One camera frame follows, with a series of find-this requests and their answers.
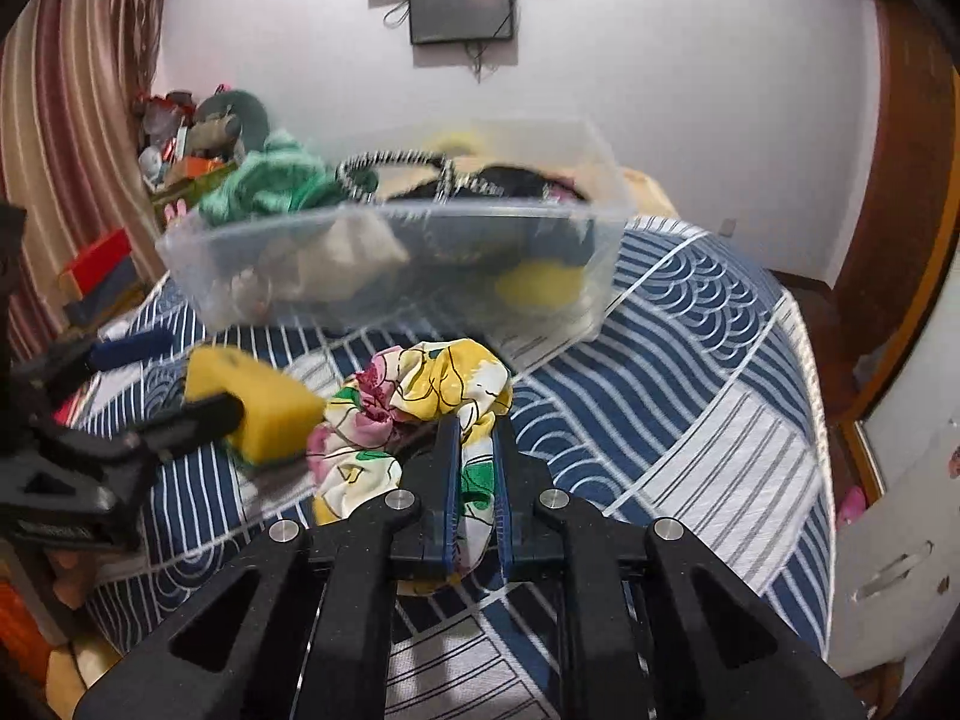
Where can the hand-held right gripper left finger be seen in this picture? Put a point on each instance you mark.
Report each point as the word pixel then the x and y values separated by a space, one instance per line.
pixel 452 499

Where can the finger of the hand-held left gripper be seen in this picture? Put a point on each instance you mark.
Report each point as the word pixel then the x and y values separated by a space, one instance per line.
pixel 199 418
pixel 131 350

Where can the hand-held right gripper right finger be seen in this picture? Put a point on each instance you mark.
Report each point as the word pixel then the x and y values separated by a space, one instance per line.
pixel 500 499

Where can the yellow sponge block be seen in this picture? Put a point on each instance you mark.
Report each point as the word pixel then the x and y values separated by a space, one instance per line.
pixel 262 401

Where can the floral yellow pink cloth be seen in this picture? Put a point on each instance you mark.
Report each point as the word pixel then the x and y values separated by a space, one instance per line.
pixel 427 382

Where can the clear plastic storage box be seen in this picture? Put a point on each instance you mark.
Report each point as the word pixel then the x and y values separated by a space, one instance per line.
pixel 390 262

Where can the person's left hand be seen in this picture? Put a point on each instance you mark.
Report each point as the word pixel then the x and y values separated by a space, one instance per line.
pixel 71 577

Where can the red box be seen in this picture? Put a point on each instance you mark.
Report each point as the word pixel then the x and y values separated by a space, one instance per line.
pixel 97 261

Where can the blue white patterned bedsheet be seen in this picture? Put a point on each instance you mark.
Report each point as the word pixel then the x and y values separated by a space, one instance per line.
pixel 675 390

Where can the cluttered bedside items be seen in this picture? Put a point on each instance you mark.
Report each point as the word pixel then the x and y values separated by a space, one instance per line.
pixel 172 146

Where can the green knitted cloth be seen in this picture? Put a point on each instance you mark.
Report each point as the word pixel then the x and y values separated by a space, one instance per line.
pixel 270 184

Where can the round yellow sponge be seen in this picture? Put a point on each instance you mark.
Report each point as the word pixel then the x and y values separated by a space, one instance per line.
pixel 540 283

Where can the beige cloth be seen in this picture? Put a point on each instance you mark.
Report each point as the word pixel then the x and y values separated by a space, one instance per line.
pixel 349 259

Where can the striped brown curtain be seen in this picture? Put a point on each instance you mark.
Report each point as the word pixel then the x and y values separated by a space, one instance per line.
pixel 75 112

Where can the grey green plush toy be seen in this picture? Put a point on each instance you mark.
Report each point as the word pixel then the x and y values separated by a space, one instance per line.
pixel 229 120

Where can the black cloth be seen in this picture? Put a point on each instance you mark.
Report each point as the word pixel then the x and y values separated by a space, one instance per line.
pixel 510 184

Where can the pink slipper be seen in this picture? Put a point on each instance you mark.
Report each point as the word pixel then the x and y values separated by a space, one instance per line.
pixel 851 504

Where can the black wall box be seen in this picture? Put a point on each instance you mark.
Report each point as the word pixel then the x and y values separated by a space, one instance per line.
pixel 461 9

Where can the wooden door frame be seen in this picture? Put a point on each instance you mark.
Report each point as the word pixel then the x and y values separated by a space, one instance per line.
pixel 892 187

